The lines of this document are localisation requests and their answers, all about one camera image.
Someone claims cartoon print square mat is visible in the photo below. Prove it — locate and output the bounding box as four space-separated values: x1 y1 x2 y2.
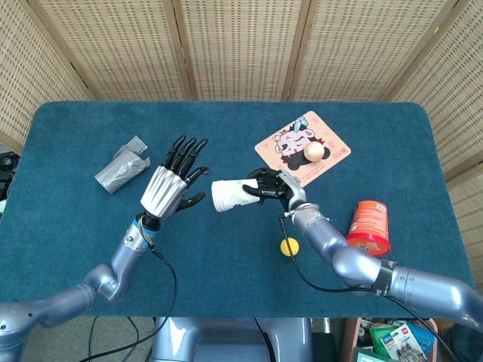
254 110 352 189

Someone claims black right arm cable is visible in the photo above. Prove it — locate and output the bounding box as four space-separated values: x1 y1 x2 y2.
278 213 460 362

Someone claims gray plastic wrapped package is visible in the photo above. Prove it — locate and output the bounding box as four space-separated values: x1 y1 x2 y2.
94 136 151 195

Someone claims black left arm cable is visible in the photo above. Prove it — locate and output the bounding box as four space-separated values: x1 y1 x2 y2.
77 220 179 362

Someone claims white paper cup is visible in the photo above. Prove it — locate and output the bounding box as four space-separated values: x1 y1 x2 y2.
211 179 261 213

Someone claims brown storage box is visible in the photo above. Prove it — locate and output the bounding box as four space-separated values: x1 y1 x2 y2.
345 318 441 362

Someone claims woven folding screen panel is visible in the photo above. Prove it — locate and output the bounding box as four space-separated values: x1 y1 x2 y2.
0 0 94 154
172 0 312 102
285 0 456 103
28 0 198 102
392 0 483 182

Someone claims orange cylindrical canister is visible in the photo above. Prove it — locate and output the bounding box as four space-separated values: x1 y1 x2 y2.
346 200 392 257

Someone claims blue packet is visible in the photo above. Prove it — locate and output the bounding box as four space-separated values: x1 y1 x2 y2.
407 321 435 350

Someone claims green white packet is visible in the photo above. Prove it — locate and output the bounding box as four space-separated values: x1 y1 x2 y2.
368 323 401 356

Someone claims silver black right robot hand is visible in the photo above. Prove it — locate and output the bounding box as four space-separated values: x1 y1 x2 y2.
242 167 307 212

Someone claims peach coloured ball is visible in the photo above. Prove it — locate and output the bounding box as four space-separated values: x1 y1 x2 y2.
303 142 326 162

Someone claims dark equipment beside table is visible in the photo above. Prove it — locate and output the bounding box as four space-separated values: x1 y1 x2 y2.
0 149 20 216

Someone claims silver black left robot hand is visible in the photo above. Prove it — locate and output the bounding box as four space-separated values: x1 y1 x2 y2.
140 134 211 220

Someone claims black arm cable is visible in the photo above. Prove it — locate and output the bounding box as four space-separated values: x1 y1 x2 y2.
278 213 460 362
77 220 179 362

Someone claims yellow ball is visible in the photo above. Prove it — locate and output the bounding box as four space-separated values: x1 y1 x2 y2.
279 238 300 258

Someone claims silver robot torso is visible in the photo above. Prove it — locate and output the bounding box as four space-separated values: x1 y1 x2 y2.
150 316 315 362

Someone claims white blister pack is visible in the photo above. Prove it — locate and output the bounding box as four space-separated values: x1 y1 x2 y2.
380 323 429 362

